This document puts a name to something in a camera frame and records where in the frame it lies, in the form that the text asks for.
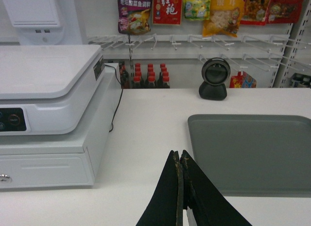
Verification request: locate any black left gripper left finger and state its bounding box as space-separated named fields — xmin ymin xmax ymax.
xmin=137 ymin=151 xmax=183 ymax=226

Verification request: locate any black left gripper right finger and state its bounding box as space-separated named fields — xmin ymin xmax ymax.
xmin=180 ymin=150 xmax=251 ymax=226

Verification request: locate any grey rectangular serving tray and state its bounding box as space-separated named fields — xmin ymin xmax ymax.
xmin=188 ymin=114 xmax=311 ymax=197

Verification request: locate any white checkout counter top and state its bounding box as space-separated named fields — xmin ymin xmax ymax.
xmin=0 ymin=88 xmax=311 ymax=226

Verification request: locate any red pouch behind counter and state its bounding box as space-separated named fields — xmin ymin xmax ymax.
xmin=229 ymin=71 xmax=257 ymax=88

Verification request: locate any black round barcode scanner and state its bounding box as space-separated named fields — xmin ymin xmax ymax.
xmin=199 ymin=57 xmax=231 ymax=101

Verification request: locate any white cash register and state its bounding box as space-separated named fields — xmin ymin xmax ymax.
xmin=0 ymin=45 xmax=105 ymax=136

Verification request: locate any yellow snack bag hanging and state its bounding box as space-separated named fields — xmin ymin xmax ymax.
xmin=202 ymin=0 xmax=244 ymax=37

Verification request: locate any red snack bag hanging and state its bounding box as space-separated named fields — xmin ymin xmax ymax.
xmin=152 ymin=0 xmax=182 ymax=25

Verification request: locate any green yellow snack bag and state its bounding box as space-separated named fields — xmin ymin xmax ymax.
xmin=183 ymin=0 xmax=211 ymax=20

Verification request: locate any purple snack bag hanging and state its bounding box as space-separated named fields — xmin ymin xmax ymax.
xmin=118 ymin=0 xmax=153 ymax=35

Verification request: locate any red spice bag hanging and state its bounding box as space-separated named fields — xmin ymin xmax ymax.
xmin=241 ymin=0 xmax=271 ymax=25

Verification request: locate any white customer display screen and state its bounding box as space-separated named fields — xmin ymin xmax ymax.
xmin=2 ymin=0 xmax=87 ymax=45

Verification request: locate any black power cable of register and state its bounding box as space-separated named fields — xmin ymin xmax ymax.
xmin=104 ymin=64 xmax=123 ymax=133

